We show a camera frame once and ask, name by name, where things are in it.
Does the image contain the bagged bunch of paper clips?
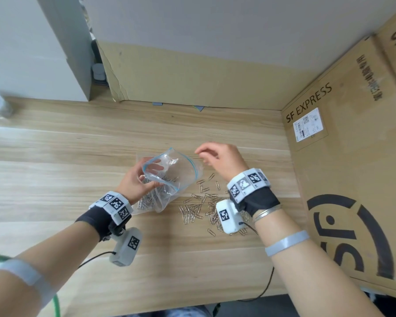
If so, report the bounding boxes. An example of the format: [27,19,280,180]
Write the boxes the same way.
[137,176,176,210]

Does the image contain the clear zip plastic bag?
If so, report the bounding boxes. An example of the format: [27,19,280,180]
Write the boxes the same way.
[132,148,204,215]

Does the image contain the black strap wrist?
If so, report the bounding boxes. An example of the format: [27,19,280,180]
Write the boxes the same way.
[229,186,281,217]
[75,205,115,242]

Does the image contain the black cable right camera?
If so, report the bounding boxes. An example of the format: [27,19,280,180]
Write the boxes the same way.
[237,221,275,303]

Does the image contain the grey band left forearm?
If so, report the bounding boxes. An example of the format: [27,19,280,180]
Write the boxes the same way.
[0,259,59,309]

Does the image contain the black cable camera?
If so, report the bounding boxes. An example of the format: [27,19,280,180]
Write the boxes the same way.
[237,221,275,303]
[77,251,117,270]

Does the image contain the wide white foam board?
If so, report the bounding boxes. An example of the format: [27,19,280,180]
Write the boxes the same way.
[82,0,396,72]

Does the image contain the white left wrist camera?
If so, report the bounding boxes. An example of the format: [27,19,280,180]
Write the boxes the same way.
[108,222,143,267]

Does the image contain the person's left forearm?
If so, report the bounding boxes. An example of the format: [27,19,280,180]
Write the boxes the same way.
[0,221,101,317]

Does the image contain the person's right forearm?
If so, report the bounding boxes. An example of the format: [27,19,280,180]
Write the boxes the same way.
[252,208,385,317]

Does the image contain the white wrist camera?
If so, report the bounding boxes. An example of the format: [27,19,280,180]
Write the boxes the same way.
[215,199,245,235]
[108,222,143,267]

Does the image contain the black strap left wrist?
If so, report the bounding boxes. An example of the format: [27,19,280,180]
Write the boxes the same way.
[75,205,115,242]

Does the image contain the loose pile of paper clips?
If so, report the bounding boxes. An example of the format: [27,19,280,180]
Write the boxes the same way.
[178,173,251,237]

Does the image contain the white marker band wrist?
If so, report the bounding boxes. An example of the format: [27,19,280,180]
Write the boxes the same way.
[227,168,271,204]
[88,191,134,226]

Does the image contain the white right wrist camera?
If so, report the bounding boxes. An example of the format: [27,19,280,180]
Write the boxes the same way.
[215,199,245,235]

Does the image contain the grey cylinder container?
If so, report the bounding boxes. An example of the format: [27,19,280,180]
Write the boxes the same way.
[92,63,107,85]

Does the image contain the black cable left camera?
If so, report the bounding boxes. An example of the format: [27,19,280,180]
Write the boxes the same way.
[77,251,117,270]

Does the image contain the thick white foam block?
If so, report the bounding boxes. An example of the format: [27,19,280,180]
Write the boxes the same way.
[0,0,95,102]

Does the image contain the large printed cardboard box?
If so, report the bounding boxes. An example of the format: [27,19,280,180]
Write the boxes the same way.
[280,35,396,302]

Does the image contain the white marker band right wrist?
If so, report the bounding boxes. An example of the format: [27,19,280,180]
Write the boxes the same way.
[227,168,271,204]

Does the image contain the black strap right wrist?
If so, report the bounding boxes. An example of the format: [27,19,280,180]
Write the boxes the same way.
[229,186,281,217]

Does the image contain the silver bracelet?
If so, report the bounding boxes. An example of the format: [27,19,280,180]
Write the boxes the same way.
[252,204,283,224]

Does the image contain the white shipping label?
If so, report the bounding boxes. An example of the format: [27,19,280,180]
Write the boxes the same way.
[293,107,325,143]

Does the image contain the person's blue trousers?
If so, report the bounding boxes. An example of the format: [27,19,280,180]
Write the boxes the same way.
[129,305,214,317]

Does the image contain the person's left hand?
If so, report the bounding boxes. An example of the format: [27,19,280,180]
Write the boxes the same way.
[115,158,165,206]

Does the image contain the green cable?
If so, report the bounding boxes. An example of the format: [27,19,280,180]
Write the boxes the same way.
[0,254,62,317]

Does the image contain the person's right hand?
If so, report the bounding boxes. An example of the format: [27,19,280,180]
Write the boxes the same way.
[194,142,250,183]

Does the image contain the white marker band left wrist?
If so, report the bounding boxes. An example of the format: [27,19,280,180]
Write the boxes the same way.
[88,191,134,226]

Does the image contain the plain cardboard sheet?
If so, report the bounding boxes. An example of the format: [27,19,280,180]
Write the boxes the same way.
[97,41,318,111]

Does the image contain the grey band right forearm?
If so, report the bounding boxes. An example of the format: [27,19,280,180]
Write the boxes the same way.
[265,230,311,258]

